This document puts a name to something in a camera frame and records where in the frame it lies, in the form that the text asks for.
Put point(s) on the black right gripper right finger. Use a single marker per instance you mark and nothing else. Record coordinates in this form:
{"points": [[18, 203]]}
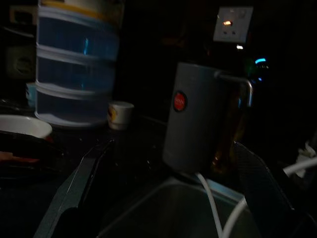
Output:
{"points": [[262, 188]]}

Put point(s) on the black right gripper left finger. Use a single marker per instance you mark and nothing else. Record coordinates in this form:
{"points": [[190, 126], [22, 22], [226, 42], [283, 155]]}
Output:
{"points": [[74, 188]]}

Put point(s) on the black pan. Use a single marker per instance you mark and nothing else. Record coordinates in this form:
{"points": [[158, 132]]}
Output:
{"points": [[29, 151]]}

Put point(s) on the amber glass bottle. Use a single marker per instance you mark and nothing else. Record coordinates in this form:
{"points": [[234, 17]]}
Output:
{"points": [[230, 138]]}

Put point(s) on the white bowl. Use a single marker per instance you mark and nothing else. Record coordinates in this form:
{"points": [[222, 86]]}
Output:
{"points": [[23, 125]]}

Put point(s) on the small white cup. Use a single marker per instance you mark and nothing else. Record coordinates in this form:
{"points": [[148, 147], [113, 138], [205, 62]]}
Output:
{"points": [[120, 115]]}

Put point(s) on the steel sink basin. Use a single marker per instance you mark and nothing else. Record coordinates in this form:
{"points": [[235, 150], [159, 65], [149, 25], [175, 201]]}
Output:
{"points": [[173, 210]]}

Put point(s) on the grey mug with red logo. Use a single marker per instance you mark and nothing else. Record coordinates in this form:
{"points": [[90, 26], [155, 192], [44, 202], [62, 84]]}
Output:
{"points": [[195, 119]]}

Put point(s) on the blue translucent stacked drawer tower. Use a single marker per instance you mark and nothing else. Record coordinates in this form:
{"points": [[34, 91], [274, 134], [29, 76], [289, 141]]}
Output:
{"points": [[74, 72]]}

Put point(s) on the dark appliance with blue light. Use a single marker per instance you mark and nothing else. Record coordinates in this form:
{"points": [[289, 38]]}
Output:
{"points": [[258, 67]]}

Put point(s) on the white wall socket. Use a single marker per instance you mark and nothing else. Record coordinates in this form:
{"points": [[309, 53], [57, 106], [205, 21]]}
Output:
{"points": [[232, 23]]}

